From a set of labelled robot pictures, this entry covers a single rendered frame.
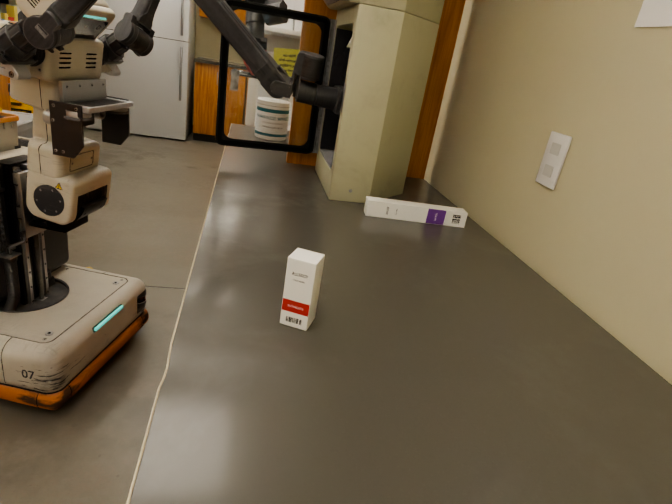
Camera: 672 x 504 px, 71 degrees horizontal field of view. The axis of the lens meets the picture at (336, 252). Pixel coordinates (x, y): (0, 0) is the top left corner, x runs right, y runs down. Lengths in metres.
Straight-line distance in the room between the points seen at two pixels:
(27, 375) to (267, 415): 1.41
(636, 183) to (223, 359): 0.74
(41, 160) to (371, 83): 1.06
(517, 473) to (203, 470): 0.31
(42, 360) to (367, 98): 1.30
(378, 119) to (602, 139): 0.51
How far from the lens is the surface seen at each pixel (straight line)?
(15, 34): 1.53
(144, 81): 6.22
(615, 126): 1.03
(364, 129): 1.23
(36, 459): 1.85
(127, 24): 1.84
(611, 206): 0.99
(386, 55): 1.22
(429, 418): 0.57
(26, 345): 1.85
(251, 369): 0.59
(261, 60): 1.30
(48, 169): 1.74
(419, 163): 1.69
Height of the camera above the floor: 1.30
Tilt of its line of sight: 23 degrees down
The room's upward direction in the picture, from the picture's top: 10 degrees clockwise
